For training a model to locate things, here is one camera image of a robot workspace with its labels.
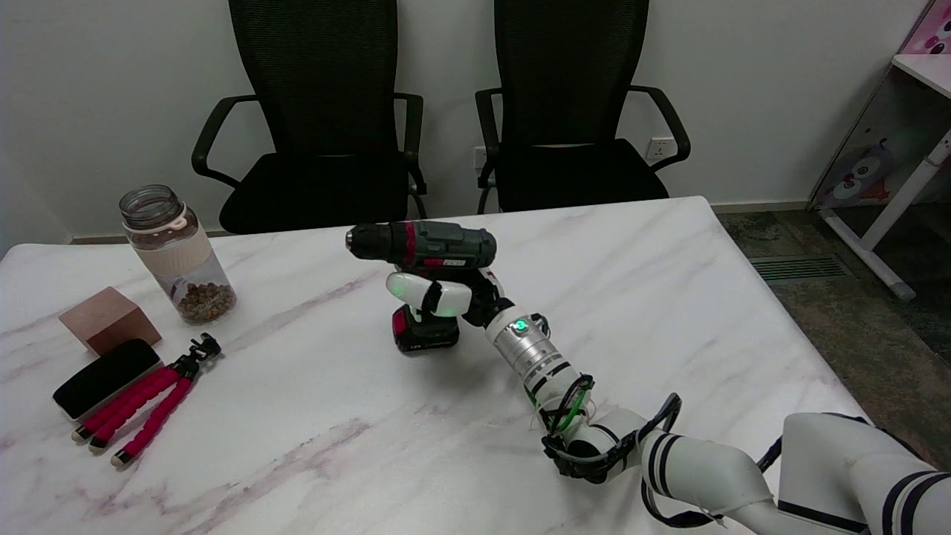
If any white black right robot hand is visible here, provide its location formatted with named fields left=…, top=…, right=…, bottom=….
left=385, top=267, right=515, bottom=329

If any dark grey red power screwdriver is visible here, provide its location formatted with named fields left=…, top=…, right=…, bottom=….
left=345, top=221, right=498, bottom=354

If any black mesh office chair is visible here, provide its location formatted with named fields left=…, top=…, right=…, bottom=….
left=191, top=0, right=429, bottom=236
left=474, top=0, right=692, bottom=215

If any clear jar with nuts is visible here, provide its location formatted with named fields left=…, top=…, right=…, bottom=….
left=119, top=184, right=238, bottom=326

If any red flexible mini tripod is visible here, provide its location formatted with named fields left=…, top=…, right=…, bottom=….
left=71, top=333, right=223, bottom=469

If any brown wooden block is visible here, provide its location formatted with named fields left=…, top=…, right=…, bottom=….
left=58, top=287, right=162, bottom=357

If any black whiteboard eraser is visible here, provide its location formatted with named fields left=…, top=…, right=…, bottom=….
left=52, top=339, right=163, bottom=421

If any dark floor vent grille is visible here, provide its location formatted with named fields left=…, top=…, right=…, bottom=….
left=749, top=255, right=848, bottom=282

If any white desk with owl panel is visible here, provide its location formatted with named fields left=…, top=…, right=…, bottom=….
left=808, top=53, right=951, bottom=302

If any pink picture board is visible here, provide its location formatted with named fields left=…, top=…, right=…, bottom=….
left=900, top=0, right=951, bottom=55

